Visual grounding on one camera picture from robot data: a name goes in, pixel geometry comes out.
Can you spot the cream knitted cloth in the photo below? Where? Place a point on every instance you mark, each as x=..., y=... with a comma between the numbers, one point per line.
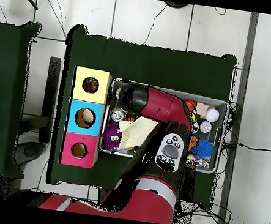
x=137, y=132

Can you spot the purple spiky ball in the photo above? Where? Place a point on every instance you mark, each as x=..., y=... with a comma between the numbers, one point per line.
x=111, y=137

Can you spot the colourful wrapper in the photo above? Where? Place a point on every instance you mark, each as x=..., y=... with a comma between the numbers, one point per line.
x=90, y=84

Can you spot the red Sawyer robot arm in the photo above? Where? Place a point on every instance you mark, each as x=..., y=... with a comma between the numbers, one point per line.
x=161, y=105

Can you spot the wooden box with three holes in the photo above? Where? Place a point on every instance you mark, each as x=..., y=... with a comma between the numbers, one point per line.
x=88, y=97

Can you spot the silver drink can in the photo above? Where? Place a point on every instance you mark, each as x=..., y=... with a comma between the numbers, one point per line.
x=117, y=114
x=205, y=127

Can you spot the dark green table cloth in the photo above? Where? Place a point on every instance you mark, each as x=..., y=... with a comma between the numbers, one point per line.
x=144, y=63
x=7, y=50

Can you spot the orange red ball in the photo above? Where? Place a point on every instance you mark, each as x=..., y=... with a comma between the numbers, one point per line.
x=191, y=104

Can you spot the small soccer ball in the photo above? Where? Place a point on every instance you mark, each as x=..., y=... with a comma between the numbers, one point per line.
x=196, y=127

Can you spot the plain wooden block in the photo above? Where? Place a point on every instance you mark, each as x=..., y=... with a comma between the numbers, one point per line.
x=202, y=109

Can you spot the small white baseball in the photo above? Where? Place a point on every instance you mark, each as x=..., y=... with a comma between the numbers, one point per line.
x=212, y=115

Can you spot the blue spiky ball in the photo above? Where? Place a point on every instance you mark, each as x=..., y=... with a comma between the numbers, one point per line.
x=204, y=149

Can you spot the black upright panel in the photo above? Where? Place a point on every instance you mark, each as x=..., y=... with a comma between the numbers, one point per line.
x=50, y=98

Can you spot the grey stand foot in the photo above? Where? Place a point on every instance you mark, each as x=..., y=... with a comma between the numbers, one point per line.
x=28, y=151

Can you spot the black round object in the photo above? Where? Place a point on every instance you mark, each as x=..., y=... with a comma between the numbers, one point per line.
x=175, y=4

